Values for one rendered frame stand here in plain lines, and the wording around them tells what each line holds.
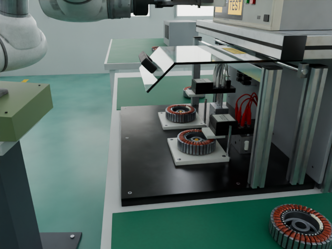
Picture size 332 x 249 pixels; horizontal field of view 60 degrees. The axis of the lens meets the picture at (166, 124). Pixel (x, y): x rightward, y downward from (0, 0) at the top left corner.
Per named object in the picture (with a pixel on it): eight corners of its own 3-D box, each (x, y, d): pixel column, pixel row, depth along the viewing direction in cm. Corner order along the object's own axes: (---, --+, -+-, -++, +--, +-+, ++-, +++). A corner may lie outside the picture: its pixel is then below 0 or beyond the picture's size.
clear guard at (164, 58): (146, 93, 57) (145, 62, 55) (139, 68, 79) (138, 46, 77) (298, 87, 62) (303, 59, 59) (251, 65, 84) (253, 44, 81)
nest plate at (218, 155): (175, 165, 77) (175, 161, 77) (167, 141, 91) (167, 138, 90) (229, 161, 79) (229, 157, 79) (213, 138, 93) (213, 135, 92)
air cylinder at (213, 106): (214, 122, 105) (215, 108, 103) (208, 115, 112) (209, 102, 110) (228, 122, 106) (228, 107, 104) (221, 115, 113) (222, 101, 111)
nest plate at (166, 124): (163, 130, 99) (163, 126, 99) (158, 114, 113) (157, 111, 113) (205, 127, 101) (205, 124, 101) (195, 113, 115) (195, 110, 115)
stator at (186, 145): (181, 157, 79) (181, 145, 77) (174, 140, 89) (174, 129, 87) (220, 154, 80) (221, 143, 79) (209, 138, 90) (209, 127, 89)
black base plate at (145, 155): (121, 207, 65) (121, 198, 64) (121, 111, 123) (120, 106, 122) (313, 189, 71) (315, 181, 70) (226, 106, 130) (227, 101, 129)
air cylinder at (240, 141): (239, 154, 83) (241, 136, 81) (230, 143, 90) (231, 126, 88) (256, 152, 84) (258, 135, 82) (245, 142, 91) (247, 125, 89)
